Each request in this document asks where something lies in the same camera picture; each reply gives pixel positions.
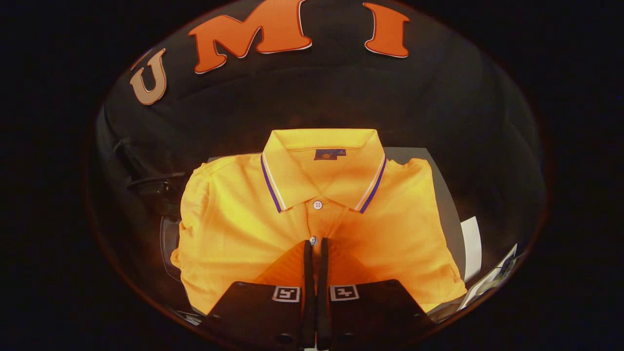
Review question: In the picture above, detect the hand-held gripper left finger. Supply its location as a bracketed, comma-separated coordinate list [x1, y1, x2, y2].
[200, 239, 316, 350]

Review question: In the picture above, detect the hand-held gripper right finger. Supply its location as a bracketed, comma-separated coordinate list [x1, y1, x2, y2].
[317, 237, 437, 350]

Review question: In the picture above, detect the yellow polo shirt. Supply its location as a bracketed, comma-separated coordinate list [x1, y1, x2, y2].
[171, 128, 468, 315]

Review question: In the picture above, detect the dark glass washing machine lid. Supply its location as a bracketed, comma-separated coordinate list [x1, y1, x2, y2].
[128, 172, 191, 220]

